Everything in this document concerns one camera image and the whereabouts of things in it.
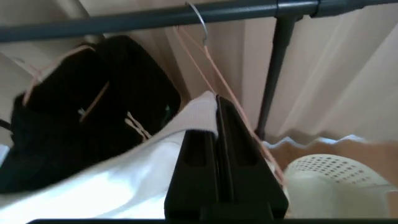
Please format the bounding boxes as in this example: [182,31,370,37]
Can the black shorts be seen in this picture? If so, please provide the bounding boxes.
[0,34,182,194]

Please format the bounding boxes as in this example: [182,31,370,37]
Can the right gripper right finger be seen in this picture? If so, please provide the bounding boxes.
[216,95,289,219]

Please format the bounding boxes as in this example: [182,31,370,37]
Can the black clothes rack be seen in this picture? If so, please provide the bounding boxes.
[0,0,398,141]

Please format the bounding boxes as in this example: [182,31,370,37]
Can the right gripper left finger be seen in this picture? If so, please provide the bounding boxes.
[164,129,220,219]

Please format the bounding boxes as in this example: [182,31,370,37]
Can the white garment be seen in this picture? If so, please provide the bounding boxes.
[0,90,218,220]

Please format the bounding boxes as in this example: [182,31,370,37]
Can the white laundry basket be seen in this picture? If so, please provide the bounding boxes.
[282,154,398,218]

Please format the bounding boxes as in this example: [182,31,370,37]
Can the beige curtain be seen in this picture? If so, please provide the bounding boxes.
[0,0,398,150]

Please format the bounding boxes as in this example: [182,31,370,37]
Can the pink clothes hanger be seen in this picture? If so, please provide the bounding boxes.
[21,45,110,124]
[172,1,285,187]

